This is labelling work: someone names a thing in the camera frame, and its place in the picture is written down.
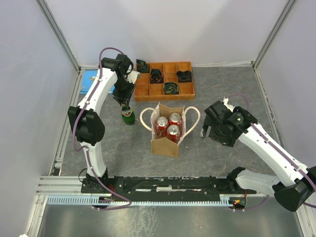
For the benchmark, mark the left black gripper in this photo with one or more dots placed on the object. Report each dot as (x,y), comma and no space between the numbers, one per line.
(124,98)

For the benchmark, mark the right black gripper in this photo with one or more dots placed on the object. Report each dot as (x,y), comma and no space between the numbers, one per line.
(229,140)

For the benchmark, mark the green glass bottle red label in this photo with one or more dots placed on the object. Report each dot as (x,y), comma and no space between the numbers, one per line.
(128,115)

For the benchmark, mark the red cola can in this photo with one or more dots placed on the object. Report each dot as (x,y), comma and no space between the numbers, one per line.
(161,126)
(175,119)
(173,133)

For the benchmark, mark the canvas tote bag cat print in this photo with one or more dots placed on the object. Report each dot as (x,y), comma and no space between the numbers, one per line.
(162,145)

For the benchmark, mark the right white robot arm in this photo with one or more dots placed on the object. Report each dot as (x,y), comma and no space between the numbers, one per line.
(292,183)

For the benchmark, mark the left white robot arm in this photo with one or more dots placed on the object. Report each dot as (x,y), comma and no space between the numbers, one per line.
(86,125)

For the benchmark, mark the dark rolled fabric item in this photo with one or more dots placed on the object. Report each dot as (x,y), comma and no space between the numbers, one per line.
(142,66)
(184,76)
(170,88)
(156,76)

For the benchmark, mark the blue patterned cloth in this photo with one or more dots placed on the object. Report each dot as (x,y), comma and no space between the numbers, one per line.
(87,81)

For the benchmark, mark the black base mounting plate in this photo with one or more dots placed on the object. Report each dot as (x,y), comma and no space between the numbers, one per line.
(163,189)

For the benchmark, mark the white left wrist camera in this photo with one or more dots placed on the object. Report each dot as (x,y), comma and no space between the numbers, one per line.
(133,76)

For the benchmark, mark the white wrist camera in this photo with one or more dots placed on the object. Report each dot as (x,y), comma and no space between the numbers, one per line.
(228,103)
(133,76)

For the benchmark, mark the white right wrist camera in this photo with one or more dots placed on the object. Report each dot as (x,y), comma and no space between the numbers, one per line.
(228,103)

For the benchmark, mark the blue toothed cable duct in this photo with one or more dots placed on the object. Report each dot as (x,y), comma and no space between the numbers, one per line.
(96,201)

